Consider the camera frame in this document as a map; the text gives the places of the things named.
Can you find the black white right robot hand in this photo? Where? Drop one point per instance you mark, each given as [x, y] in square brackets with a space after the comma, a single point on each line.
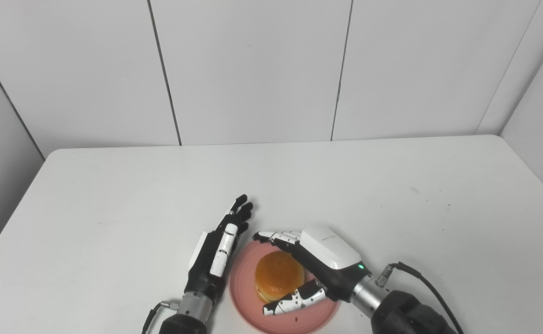
[331, 260]

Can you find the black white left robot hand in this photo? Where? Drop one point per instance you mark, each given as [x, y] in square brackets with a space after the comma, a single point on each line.
[201, 273]

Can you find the pink plate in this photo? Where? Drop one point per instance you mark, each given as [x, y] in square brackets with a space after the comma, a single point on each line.
[243, 287]

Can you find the toy hamburger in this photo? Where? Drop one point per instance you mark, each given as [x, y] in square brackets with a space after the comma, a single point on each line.
[278, 273]

